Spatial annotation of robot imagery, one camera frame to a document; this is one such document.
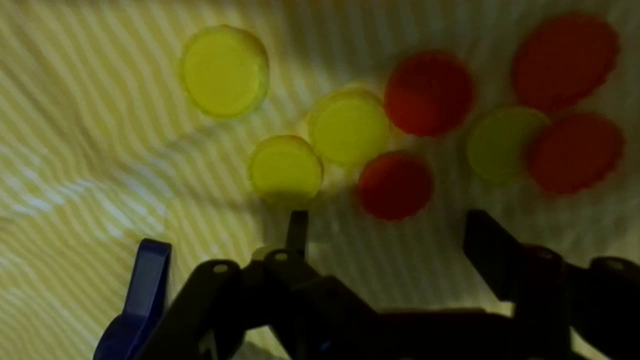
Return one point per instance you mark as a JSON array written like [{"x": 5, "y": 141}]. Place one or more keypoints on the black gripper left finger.
[{"x": 280, "y": 307}]

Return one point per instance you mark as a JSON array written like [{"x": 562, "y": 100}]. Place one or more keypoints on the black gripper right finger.
[{"x": 547, "y": 292}]

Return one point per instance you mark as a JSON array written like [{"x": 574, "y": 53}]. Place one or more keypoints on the orange-red game chip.
[
  {"x": 395, "y": 184},
  {"x": 564, "y": 60},
  {"x": 428, "y": 94},
  {"x": 574, "y": 153}
]

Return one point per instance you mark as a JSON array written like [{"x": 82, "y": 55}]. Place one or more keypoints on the yellow game chip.
[
  {"x": 497, "y": 143},
  {"x": 225, "y": 70},
  {"x": 287, "y": 170},
  {"x": 348, "y": 127}
]

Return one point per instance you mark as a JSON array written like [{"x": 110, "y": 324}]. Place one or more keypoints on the yellow bed sheet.
[{"x": 100, "y": 166}]

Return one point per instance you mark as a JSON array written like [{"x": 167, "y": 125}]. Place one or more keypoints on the blue connect four frame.
[{"x": 147, "y": 287}]

